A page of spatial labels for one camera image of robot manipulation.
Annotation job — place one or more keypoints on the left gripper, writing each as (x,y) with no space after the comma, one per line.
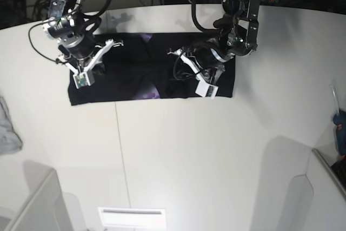
(201,61)

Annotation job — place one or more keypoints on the black keyboard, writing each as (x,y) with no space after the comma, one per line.
(339,169)

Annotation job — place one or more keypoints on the grey cloth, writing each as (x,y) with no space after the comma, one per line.
(10,141)

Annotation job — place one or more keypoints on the blue glue gun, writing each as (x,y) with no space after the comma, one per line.
(338,120)

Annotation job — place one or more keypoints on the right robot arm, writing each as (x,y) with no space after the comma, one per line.
(74,32)

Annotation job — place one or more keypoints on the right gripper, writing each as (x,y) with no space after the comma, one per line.
(83,54)

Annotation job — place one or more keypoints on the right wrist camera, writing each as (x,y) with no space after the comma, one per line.
(83,79)

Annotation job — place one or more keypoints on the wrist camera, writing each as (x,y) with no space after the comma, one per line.
(205,89)
(83,79)

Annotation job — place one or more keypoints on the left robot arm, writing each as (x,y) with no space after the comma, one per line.
(232,35)

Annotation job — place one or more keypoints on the black T-shirt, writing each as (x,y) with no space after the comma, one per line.
(138,70)

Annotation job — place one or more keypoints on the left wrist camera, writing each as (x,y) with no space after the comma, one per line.
(205,89)

